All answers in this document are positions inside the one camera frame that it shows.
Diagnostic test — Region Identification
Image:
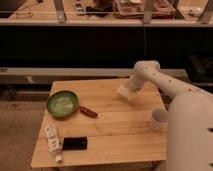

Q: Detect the white sponge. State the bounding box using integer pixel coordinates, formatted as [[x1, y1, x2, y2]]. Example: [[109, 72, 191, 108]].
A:
[[116, 85, 136, 100]]

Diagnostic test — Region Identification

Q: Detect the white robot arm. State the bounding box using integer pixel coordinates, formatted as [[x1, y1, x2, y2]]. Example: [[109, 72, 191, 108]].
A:
[[128, 61, 213, 171]]

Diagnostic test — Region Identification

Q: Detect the white cup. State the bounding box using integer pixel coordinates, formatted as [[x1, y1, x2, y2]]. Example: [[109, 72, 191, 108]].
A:
[[149, 108, 168, 131]]

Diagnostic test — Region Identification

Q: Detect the wooden table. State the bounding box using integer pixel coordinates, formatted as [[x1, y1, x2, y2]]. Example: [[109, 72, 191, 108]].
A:
[[30, 77, 169, 169]]

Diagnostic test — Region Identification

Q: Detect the green frying pan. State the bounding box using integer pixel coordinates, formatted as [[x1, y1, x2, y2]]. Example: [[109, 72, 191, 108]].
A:
[[46, 90, 98, 118]]

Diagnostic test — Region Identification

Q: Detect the black rectangular box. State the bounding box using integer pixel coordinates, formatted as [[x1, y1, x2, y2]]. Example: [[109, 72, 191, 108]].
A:
[[62, 137, 87, 150]]

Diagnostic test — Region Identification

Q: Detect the white tube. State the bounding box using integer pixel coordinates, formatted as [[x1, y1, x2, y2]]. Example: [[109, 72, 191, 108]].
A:
[[44, 124, 63, 164]]

